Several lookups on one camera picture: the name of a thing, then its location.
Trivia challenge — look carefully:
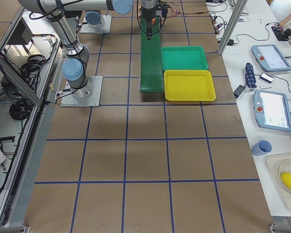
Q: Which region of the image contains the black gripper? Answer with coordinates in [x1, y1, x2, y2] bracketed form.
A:
[145, 18, 155, 40]

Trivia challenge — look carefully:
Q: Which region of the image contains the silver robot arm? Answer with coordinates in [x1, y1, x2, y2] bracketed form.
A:
[84, 0, 159, 40]
[19, 0, 133, 97]

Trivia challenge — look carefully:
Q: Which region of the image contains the green plastic tray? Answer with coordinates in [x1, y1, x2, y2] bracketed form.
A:
[161, 46, 209, 71]

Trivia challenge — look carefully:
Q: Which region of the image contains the green conveyor belt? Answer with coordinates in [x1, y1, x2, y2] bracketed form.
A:
[140, 17, 164, 93]

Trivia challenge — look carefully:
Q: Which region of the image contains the yellow plastic tray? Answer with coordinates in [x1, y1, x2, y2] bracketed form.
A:
[164, 70, 216, 101]

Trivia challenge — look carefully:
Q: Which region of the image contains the black power brick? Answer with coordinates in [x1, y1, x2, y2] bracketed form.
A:
[233, 85, 245, 99]

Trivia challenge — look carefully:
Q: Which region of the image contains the folded blue plaid umbrella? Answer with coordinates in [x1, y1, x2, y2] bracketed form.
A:
[245, 63, 257, 88]

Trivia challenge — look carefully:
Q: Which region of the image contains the blue teach pendant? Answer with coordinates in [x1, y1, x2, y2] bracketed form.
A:
[251, 44, 291, 72]
[253, 90, 291, 132]

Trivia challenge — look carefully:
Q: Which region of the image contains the blue plastic cup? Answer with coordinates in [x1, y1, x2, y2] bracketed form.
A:
[251, 140, 272, 156]

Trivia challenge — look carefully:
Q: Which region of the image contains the yellow lemon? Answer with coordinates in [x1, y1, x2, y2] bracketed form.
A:
[280, 172, 291, 189]

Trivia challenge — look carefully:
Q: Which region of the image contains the beige tray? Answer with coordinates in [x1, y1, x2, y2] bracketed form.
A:
[265, 152, 291, 211]

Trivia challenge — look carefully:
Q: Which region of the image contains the red black power cable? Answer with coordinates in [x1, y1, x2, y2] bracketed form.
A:
[161, 0, 210, 19]

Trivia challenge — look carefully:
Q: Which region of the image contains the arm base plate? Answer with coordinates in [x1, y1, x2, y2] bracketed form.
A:
[81, 15, 112, 34]
[60, 76, 103, 107]

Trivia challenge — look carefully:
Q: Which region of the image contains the aluminium frame post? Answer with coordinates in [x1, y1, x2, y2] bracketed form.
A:
[217, 0, 247, 55]

